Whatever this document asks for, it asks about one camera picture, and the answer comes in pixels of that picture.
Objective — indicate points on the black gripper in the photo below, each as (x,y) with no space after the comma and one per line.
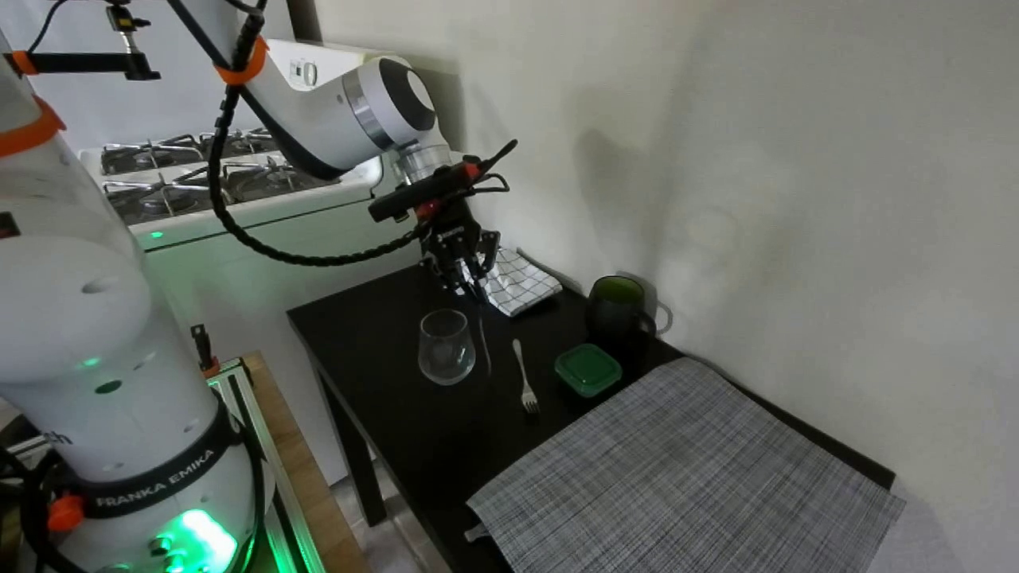
(452,230)

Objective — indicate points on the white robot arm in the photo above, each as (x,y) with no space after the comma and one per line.
(146,470)

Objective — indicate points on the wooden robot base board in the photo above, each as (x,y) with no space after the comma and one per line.
(320,529)

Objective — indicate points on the clear glass cup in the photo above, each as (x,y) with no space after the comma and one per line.
(443,348)

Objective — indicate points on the checkered folded cloth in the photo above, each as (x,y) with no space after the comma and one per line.
(514,286)

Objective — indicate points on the black table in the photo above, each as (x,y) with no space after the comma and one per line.
(441,444)

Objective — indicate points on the dark green mug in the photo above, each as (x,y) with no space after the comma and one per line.
(617,306)

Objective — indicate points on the green lidded small container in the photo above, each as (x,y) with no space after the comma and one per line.
(586,372)

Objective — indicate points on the white shelf with clutter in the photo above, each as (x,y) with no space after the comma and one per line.
(161,185)

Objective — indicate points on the grey woven placemat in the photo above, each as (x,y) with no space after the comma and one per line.
(682,473)

